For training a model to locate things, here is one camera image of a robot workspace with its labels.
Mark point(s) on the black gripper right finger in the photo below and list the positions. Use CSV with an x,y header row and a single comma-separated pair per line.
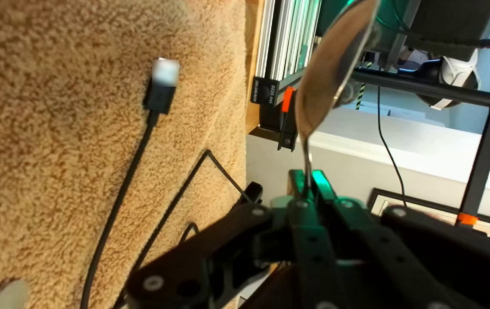
x,y
424,263

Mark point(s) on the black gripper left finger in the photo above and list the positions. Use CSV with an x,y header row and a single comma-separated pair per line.
x,y
288,248

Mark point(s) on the silver spoon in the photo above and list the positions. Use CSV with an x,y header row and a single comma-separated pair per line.
x,y
329,71

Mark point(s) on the beige towel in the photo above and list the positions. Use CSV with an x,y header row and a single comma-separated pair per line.
x,y
121,121

